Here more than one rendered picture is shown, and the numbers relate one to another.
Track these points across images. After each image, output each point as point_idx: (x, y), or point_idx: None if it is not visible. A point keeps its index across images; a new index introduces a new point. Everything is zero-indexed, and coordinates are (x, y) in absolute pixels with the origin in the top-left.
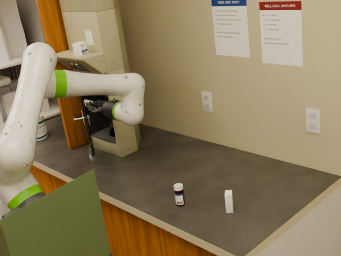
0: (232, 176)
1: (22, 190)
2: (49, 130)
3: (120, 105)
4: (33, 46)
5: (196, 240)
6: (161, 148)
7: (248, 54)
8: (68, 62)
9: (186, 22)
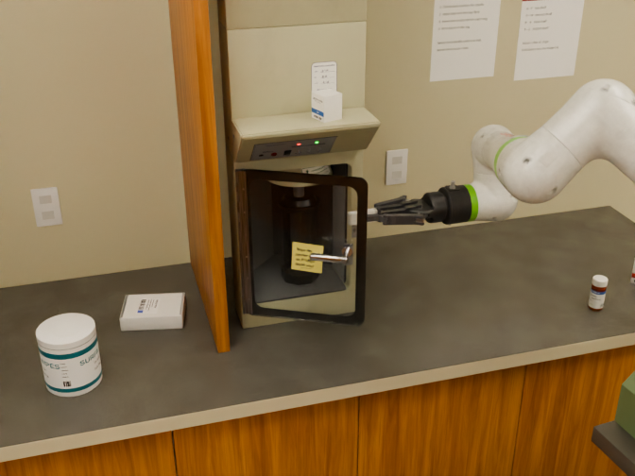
0: (543, 254)
1: None
2: None
3: (483, 189)
4: (625, 86)
5: None
6: (370, 271)
7: (491, 71)
8: (287, 144)
9: (373, 31)
